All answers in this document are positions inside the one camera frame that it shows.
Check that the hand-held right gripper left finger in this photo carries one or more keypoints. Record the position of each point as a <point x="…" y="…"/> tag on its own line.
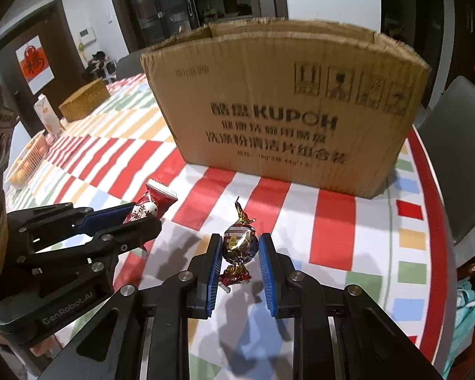
<point x="213" y="273"/>

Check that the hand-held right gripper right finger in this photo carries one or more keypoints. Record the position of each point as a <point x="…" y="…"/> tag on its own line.
<point x="267" y="273"/>

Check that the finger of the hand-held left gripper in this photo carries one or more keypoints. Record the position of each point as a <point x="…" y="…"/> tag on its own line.
<point x="134" y="233"/>
<point x="103" y="217"/>

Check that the red white candy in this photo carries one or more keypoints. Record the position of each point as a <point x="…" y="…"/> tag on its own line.
<point x="150" y="202"/>

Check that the foil chocolate candy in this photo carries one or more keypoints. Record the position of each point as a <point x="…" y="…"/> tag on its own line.
<point x="239" y="243"/>

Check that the brown cardboard box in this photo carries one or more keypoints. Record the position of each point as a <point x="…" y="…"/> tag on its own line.
<point x="261" y="87"/>

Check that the checked tablecloth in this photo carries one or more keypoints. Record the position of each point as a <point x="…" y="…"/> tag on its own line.
<point x="340" y="225"/>

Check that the orange drink carton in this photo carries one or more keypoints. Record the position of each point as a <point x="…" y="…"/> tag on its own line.
<point x="47" y="114"/>

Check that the brown woven box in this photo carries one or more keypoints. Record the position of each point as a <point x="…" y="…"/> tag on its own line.
<point x="85" y="101"/>

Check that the white shelf rack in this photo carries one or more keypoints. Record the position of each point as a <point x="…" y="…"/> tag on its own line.
<point x="101" y="69"/>

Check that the grey chair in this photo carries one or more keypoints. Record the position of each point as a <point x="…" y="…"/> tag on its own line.
<point x="132" y="65"/>
<point x="459" y="146"/>

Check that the teal cloth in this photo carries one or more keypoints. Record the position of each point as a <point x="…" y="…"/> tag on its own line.
<point x="469" y="316"/>

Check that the sliding glass door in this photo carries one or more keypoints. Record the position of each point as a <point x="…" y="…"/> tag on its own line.
<point x="154" y="4"/>

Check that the dark wooden cabinet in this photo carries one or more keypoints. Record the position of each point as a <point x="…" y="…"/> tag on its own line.
<point x="451" y="27"/>

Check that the red wall poster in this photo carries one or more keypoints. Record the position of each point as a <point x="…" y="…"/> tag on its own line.
<point x="33" y="63"/>

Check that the white wall panel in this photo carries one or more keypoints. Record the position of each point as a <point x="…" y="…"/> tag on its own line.
<point x="87" y="36"/>

